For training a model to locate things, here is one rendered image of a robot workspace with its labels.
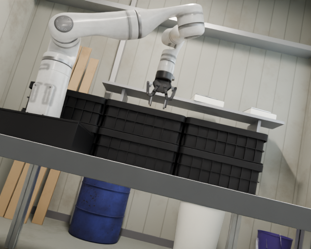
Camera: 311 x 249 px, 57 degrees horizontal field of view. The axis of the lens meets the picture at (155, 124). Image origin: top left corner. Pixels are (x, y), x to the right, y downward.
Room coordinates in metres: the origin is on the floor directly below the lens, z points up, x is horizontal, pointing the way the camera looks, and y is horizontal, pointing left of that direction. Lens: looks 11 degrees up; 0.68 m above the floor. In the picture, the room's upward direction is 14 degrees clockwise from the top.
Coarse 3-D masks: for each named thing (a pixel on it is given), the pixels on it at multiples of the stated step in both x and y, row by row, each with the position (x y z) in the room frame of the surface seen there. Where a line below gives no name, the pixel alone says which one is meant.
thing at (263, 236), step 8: (264, 232) 3.21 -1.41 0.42; (256, 240) 3.07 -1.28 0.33; (264, 240) 2.97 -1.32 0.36; (272, 240) 2.91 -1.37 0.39; (280, 240) 2.87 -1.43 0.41; (288, 240) 2.90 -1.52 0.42; (256, 248) 3.04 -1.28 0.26; (264, 248) 2.96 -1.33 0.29; (272, 248) 2.91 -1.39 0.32; (280, 248) 2.89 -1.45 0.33; (288, 248) 2.92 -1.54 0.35
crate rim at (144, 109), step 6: (108, 102) 1.03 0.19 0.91; (114, 102) 1.02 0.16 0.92; (120, 102) 1.02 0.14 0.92; (126, 102) 1.02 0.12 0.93; (126, 108) 1.02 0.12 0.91; (132, 108) 1.02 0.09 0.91; (138, 108) 1.02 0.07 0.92; (144, 108) 1.02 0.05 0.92; (150, 108) 1.02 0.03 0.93; (150, 114) 1.02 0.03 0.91; (156, 114) 1.01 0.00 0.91; (162, 114) 1.01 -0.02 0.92; (168, 114) 1.01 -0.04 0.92; (174, 114) 1.01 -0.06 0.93; (180, 120) 1.01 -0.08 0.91
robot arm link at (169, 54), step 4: (176, 44) 1.20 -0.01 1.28; (180, 44) 1.19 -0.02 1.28; (176, 48) 1.19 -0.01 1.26; (180, 48) 1.20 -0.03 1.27; (164, 52) 1.19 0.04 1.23; (168, 52) 1.18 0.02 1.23; (172, 52) 1.18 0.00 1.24; (176, 52) 1.19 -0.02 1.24; (164, 56) 1.19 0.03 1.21; (168, 56) 1.18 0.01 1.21; (172, 56) 1.18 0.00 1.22; (176, 56) 1.20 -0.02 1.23; (172, 60) 1.19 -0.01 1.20
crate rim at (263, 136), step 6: (186, 120) 1.02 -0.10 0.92; (192, 120) 1.01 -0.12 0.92; (198, 120) 1.00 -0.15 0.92; (204, 120) 1.00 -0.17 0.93; (204, 126) 1.00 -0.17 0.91; (210, 126) 1.00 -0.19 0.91; (216, 126) 1.00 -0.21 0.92; (222, 126) 1.00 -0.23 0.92; (228, 126) 1.00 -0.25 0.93; (234, 132) 1.00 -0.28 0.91; (240, 132) 0.99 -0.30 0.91; (246, 132) 0.99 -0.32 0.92; (252, 132) 0.99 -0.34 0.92; (258, 132) 0.99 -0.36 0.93; (258, 138) 0.99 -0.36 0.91; (264, 138) 0.99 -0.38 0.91
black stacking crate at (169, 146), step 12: (108, 132) 1.02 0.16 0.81; (120, 132) 1.02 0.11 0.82; (96, 144) 1.05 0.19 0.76; (108, 144) 1.04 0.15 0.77; (120, 144) 1.03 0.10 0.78; (132, 144) 1.03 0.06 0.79; (144, 144) 1.03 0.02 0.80; (156, 144) 1.01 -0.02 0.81; (168, 144) 1.01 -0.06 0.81; (96, 156) 1.04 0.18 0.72; (108, 156) 1.03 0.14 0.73; (120, 156) 1.03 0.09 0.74; (132, 156) 1.03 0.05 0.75; (144, 156) 1.03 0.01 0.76; (156, 156) 1.02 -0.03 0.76; (168, 156) 1.02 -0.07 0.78; (156, 168) 1.02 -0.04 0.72; (168, 168) 1.02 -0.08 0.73
